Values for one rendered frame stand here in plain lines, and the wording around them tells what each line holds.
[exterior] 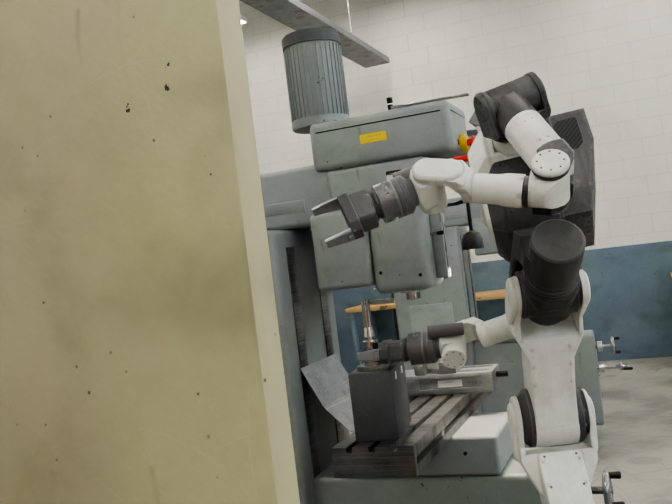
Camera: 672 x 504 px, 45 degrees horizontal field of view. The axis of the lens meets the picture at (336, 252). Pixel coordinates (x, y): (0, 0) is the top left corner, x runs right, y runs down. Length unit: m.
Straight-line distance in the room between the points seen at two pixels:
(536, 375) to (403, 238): 0.78
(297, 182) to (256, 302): 1.81
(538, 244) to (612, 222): 7.36
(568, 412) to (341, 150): 1.12
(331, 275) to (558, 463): 0.99
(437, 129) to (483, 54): 6.90
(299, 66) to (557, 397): 1.38
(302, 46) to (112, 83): 1.80
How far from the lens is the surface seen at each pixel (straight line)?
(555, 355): 1.98
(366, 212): 1.74
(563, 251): 1.73
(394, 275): 2.59
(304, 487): 2.70
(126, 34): 1.00
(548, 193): 1.72
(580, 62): 9.26
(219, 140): 0.92
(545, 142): 1.80
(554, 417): 2.03
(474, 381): 2.79
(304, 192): 2.69
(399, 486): 2.66
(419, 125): 2.55
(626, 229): 9.08
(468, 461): 2.56
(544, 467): 2.06
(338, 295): 9.69
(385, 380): 2.21
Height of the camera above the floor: 1.45
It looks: level
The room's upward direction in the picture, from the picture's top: 7 degrees counter-clockwise
